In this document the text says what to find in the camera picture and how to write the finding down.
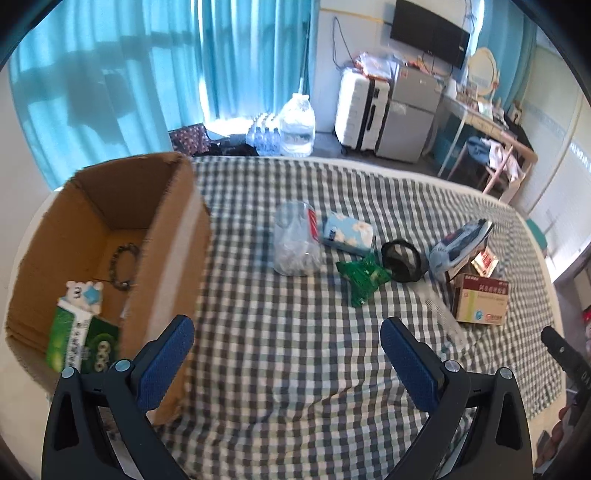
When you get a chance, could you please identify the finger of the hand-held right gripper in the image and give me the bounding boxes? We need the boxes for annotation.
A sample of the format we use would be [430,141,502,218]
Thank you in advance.
[540,325,591,386]

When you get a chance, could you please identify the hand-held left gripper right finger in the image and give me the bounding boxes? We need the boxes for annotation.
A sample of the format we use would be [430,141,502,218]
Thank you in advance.
[379,316,533,480]

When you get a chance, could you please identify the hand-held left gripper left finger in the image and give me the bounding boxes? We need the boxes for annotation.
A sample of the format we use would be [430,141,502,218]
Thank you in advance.
[42,315,195,480]

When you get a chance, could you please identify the clear plastic wrapper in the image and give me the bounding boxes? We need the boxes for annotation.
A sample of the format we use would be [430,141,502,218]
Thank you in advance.
[422,291,468,349]

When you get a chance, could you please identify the dark green box white circles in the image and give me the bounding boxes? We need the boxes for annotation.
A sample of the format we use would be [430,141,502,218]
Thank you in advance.
[81,316,122,374]

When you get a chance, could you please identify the maroon white medicine box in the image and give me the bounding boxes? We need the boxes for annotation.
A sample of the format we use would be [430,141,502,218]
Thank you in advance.
[451,272,511,326]

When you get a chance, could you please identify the black mesh pouch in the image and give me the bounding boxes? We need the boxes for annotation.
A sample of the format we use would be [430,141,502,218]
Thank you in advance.
[381,239,428,283]

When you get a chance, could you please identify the green snack packet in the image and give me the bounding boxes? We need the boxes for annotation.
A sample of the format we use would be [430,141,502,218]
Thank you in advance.
[335,254,393,308]

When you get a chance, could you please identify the green white medicine box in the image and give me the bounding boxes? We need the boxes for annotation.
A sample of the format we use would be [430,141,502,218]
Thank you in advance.
[46,305,93,372]

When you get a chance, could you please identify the brown cardboard box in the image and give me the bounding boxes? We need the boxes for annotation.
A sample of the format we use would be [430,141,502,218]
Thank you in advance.
[4,151,213,425]

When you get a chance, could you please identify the black bead bracelet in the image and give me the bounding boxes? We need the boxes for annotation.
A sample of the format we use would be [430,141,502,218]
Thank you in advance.
[108,244,141,291]

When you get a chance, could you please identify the white bear figure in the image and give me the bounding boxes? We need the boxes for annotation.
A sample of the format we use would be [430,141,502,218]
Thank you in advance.
[58,280,105,319]

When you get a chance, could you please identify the red white sachet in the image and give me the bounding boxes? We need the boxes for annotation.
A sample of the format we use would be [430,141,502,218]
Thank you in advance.
[471,247,500,276]

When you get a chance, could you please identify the blue white foil bag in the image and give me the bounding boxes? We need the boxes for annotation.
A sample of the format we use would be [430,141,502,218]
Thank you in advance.
[428,219,495,282]

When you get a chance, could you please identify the light blue tissue pack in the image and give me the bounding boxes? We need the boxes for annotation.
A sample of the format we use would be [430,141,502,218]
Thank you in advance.
[321,211,375,254]

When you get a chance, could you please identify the clear plastic jar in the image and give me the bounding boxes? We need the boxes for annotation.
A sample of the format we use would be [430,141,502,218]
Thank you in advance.
[273,201,324,277]

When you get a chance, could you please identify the person's right hand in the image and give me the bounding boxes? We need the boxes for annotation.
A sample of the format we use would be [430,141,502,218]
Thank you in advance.
[536,405,577,476]

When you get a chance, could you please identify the grey white checked blanket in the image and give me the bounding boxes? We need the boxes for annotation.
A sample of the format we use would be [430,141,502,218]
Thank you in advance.
[152,156,566,480]

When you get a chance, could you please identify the teal bin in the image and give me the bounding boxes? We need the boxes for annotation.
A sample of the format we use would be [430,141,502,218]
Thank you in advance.
[525,219,549,252]

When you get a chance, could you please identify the wooden chair with clothes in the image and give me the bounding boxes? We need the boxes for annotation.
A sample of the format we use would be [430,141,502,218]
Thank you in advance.
[466,136,527,195]

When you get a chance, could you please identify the dark floral bag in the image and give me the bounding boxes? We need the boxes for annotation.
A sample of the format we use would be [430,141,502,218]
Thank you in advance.
[168,124,211,155]

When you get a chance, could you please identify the black clothing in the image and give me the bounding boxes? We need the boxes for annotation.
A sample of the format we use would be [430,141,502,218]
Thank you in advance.
[208,134,259,158]

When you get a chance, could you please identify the wooden desk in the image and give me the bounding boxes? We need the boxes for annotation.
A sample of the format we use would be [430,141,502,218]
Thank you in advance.
[436,85,539,204]

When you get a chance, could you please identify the grey mini fridge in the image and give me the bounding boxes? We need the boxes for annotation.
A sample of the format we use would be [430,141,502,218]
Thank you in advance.
[375,65,446,163]

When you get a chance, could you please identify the pack of small water bottles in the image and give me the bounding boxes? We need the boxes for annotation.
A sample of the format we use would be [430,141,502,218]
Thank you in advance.
[245,113,283,157]

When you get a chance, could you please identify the large clear water jug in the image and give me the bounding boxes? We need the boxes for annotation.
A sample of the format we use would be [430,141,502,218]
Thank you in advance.
[279,92,317,158]

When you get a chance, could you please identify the white suitcase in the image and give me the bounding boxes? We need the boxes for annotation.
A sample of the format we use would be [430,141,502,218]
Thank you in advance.
[334,67,393,152]

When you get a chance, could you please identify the round white mirror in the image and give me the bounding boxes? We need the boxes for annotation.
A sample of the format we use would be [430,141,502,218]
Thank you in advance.
[467,46,502,100]

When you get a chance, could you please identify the teal curtain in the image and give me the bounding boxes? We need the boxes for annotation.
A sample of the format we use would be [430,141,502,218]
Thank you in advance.
[8,0,319,190]

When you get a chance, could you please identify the pile of plastic bags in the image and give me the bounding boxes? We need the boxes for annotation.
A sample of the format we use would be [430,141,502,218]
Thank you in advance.
[351,51,402,79]

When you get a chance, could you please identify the black television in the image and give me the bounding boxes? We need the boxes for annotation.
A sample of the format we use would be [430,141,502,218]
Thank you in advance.
[390,0,471,70]

